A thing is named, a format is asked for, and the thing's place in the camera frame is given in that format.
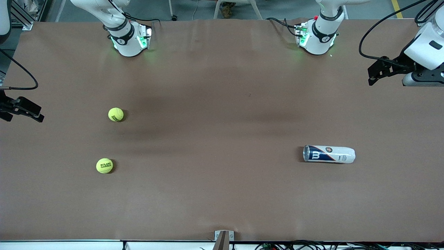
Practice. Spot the blue white tennis ball can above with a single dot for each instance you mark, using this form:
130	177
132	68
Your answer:
329	154

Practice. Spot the yellow-green tennis ball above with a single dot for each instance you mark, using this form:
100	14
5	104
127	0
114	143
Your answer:
104	165
116	114

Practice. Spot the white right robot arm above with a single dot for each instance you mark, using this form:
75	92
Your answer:
128	45

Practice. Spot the small brown floor object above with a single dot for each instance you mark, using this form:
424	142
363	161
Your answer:
227	10

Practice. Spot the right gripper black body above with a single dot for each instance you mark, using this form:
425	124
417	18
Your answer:
4	105

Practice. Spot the white stool frame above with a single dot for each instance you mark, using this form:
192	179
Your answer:
257	12

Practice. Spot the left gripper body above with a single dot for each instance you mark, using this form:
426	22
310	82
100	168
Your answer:
399	66

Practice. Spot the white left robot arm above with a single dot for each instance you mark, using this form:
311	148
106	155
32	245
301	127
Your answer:
319	41

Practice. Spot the metal table edge bracket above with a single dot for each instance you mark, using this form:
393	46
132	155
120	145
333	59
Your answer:
223	239

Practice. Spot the white pole with caster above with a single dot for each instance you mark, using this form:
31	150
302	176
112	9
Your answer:
173	17

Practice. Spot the brown table cover sheet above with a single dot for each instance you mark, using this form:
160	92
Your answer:
222	191

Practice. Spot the white table edge rail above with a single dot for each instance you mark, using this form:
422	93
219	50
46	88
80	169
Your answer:
69	246

